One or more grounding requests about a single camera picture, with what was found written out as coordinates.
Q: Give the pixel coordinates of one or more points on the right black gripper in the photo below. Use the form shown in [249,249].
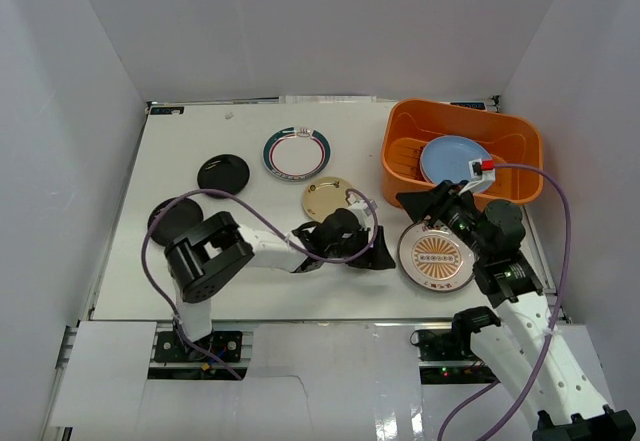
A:
[435,203]

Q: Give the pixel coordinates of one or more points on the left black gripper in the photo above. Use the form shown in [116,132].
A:
[367,243]

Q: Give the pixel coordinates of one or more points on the orange sunburst pattern plate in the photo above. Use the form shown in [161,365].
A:
[435,259]

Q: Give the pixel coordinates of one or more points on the blue plastic plate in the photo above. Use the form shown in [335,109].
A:
[446,158]

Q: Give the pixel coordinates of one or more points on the beige plate with characters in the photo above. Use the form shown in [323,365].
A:
[324,196]

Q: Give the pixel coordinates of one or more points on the green red rimmed white plate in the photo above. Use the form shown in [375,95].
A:
[296,154]

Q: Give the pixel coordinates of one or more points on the black plate with gold mark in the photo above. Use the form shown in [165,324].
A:
[225,172]

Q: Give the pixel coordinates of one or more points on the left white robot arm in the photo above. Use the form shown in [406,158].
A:
[205,259]

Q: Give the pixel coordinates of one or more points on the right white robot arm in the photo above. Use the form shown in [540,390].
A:
[515,334]

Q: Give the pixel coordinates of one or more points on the orange plastic bin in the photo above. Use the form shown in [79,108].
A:
[413,123]

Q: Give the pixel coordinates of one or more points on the right blue label sticker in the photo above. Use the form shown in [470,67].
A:
[470,105]

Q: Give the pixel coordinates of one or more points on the left black label sticker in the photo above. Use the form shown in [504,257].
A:
[166,110]

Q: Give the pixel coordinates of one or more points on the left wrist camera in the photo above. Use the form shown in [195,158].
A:
[361,209]

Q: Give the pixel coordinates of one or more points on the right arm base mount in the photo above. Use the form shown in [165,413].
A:
[440,345]

